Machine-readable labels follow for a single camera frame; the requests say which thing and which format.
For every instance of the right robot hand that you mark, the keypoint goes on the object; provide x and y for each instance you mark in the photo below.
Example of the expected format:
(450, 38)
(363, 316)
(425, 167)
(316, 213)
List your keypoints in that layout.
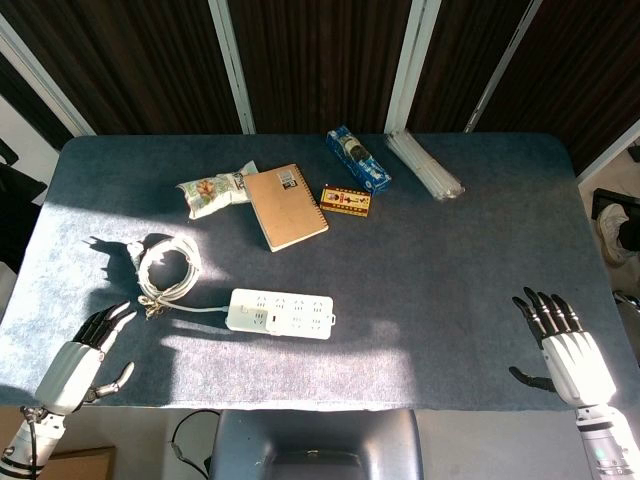
(580, 365)

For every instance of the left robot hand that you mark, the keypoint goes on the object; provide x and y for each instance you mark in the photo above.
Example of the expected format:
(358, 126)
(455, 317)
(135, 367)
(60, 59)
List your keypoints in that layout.
(70, 370)

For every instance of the white power strip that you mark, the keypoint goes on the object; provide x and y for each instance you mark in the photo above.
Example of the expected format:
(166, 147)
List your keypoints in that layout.
(300, 320)

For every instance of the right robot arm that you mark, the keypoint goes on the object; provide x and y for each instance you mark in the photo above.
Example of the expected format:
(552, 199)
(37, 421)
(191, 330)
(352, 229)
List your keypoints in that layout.
(602, 440)

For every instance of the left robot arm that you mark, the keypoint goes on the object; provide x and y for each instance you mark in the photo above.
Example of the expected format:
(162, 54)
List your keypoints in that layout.
(30, 442)

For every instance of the brown cardboard box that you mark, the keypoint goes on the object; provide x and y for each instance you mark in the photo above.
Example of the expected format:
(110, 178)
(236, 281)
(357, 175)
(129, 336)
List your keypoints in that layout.
(80, 465)

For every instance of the white shoe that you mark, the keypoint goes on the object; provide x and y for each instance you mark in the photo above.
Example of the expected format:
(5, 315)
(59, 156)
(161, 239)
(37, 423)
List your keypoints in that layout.
(614, 235)

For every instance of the black fabric object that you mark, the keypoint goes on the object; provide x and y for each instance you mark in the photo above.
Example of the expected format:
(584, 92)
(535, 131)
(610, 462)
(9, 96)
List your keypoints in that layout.
(17, 200)

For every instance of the blue table cloth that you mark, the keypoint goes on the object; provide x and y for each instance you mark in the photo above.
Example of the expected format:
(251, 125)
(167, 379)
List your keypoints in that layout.
(425, 275)

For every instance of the green white snack bag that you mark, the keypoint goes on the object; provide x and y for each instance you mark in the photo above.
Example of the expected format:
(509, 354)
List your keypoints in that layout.
(210, 192)

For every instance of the clear straws pack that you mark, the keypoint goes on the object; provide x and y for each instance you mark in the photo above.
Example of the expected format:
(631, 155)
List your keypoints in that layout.
(425, 167)

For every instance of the brown spiral notebook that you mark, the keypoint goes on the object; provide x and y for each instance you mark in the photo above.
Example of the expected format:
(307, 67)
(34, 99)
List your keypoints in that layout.
(285, 210)

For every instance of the red yellow small box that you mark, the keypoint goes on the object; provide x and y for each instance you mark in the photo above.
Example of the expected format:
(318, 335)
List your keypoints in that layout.
(346, 201)

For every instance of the blue long box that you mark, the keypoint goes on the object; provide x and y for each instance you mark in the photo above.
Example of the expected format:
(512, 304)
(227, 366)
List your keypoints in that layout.
(357, 160)

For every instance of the white metal frame post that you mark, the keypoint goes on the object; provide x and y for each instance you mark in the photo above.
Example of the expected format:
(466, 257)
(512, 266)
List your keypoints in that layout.
(502, 65)
(45, 85)
(232, 65)
(410, 65)

